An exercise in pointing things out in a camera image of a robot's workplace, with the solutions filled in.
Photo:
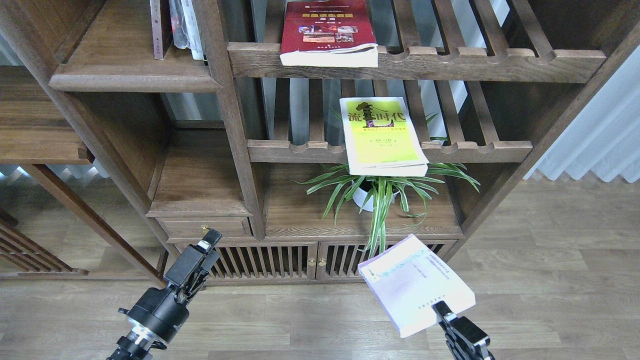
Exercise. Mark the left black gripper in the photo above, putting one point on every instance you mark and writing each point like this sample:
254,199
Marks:
160,313

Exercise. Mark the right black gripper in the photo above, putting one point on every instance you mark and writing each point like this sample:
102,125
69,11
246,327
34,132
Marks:
464,339

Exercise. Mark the white lavender book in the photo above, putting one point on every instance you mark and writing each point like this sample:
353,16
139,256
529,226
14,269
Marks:
408,279

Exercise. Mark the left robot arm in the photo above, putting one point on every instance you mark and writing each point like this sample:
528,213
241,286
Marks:
133,346

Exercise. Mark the dark wooden bookshelf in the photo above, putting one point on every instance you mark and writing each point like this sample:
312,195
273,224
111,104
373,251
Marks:
216,143

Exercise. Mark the green spider plant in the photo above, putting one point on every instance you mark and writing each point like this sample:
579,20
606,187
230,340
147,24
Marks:
414,193

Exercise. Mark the yellow green book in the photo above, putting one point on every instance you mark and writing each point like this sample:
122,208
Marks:
380,137

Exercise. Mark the plastic wrapped book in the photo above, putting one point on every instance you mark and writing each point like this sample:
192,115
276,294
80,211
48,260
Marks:
178,25

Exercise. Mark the white upright book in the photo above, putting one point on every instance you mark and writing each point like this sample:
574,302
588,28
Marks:
192,30

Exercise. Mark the red cover book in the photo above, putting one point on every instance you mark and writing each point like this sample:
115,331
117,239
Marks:
328,34

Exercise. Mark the white curtain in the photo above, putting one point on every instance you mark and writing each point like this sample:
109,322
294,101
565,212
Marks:
603,141

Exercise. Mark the brown upright book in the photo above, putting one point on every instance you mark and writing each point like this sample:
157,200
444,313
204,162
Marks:
161,28

